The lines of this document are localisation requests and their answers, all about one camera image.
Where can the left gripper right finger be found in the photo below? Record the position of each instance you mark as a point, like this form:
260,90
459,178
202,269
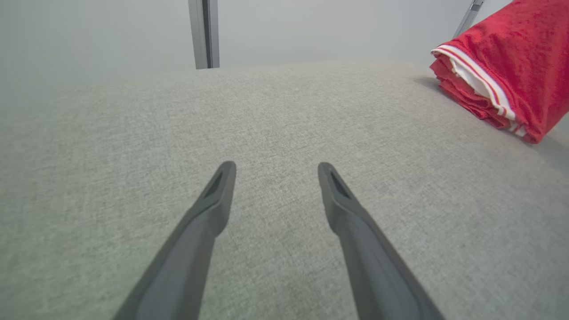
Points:
373,266

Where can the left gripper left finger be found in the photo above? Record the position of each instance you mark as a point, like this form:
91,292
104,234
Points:
186,258

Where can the red white basketball jersey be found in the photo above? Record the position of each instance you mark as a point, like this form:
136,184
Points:
524,58

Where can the grey fabric sofa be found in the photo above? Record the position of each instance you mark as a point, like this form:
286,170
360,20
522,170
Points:
266,115

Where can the slanted grey metal pole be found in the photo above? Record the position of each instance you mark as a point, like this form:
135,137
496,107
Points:
469,18

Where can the grey stand post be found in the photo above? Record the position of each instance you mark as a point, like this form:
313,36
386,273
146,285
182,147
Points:
204,31

